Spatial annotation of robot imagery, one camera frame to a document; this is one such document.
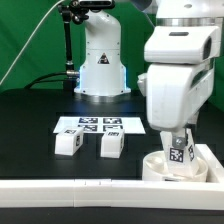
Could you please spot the white L-shaped fence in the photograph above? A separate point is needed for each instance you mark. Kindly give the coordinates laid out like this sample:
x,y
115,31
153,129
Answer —
x,y
208,195

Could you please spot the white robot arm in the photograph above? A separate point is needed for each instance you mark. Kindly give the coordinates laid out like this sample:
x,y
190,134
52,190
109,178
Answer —
x,y
103,74

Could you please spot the white round stool seat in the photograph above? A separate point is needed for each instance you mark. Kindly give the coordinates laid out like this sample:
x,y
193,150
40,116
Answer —
x,y
155,169

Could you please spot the white marker sheet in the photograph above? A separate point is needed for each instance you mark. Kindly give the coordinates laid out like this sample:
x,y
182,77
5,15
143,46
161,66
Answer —
x,y
131,125

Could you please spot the black camera stand pole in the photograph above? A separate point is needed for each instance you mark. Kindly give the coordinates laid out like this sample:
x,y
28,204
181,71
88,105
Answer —
x,y
76,12

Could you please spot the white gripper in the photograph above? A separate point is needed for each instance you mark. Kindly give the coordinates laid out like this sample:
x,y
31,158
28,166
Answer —
x,y
174,93

